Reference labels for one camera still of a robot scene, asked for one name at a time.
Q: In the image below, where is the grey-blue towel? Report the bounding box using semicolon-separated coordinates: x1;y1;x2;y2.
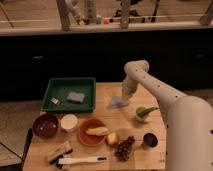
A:
107;95;129;109

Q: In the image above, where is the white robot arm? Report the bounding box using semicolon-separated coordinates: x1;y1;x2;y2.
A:
122;60;213;171

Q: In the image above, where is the light green cup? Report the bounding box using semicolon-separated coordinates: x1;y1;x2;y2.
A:
135;107;148;122

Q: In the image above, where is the yellow corn cob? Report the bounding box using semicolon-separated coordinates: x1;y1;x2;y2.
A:
86;127;109;136

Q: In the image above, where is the yellow apple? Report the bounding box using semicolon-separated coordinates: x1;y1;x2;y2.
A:
106;132;119;146

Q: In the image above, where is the grey sponge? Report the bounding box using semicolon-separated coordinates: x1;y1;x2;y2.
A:
67;92;85;103

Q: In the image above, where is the green plastic tray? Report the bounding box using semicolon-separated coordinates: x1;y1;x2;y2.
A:
41;77;96;113

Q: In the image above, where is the dark green cup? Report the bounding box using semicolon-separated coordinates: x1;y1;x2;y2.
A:
142;133;158;150

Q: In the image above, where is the purple grape bunch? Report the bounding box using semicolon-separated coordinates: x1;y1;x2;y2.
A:
114;136;135;162

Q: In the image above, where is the orange plate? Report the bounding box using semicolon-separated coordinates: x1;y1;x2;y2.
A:
78;118;109;147

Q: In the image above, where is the white cup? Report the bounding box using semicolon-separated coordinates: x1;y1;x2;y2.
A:
60;114;78;132

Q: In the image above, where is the dark red bowl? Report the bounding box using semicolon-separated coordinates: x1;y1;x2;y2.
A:
32;114;58;138

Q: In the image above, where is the white black-tipped brush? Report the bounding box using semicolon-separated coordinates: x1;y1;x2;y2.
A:
59;156;107;165

